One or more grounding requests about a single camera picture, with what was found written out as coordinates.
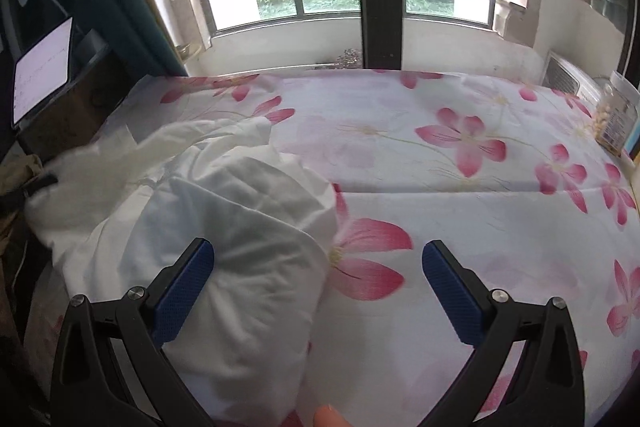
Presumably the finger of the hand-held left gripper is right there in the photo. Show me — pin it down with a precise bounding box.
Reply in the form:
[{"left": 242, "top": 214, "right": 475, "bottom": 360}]
[{"left": 22, "top": 174, "right": 60, "bottom": 198}]

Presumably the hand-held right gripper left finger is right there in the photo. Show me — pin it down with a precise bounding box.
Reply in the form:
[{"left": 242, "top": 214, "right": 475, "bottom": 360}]
[{"left": 50, "top": 237, "right": 216, "bottom": 427}]

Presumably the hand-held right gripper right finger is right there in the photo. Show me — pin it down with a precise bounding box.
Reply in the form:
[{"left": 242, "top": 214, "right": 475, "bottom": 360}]
[{"left": 421, "top": 239, "right": 586, "bottom": 427}]

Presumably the white hooded jacket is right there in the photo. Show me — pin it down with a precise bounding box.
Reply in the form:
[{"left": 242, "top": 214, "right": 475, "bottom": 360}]
[{"left": 24, "top": 117, "right": 343, "bottom": 427}]

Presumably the person's right hand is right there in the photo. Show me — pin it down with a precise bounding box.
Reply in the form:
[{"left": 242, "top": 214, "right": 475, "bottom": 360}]
[{"left": 312, "top": 404, "right": 353, "bottom": 427}]

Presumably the floral bedsheet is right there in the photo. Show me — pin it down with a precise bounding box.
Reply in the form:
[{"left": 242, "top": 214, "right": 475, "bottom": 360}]
[{"left": 25, "top": 69, "right": 640, "bottom": 427}]

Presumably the brown cardboard box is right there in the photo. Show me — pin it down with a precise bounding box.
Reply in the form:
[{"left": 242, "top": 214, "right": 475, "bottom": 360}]
[{"left": 20, "top": 52, "right": 146, "bottom": 162}]

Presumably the tablet with lit screen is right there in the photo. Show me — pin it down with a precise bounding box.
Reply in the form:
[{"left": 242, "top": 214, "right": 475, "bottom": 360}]
[{"left": 11, "top": 17, "right": 75, "bottom": 128}]

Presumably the clear plastic jar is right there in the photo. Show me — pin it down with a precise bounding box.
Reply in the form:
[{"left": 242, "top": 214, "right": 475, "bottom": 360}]
[{"left": 592, "top": 72, "right": 640, "bottom": 155}]

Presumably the white slatted air conditioner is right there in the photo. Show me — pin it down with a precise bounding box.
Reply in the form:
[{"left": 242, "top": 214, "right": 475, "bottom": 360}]
[{"left": 542, "top": 49, "right": 608, "bottom": 105}]

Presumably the dried flower bunch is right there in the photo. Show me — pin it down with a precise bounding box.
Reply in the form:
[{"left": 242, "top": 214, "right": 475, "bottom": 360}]
[{"left": 332, "top": 49, "right": 363, "bottom": 70}]

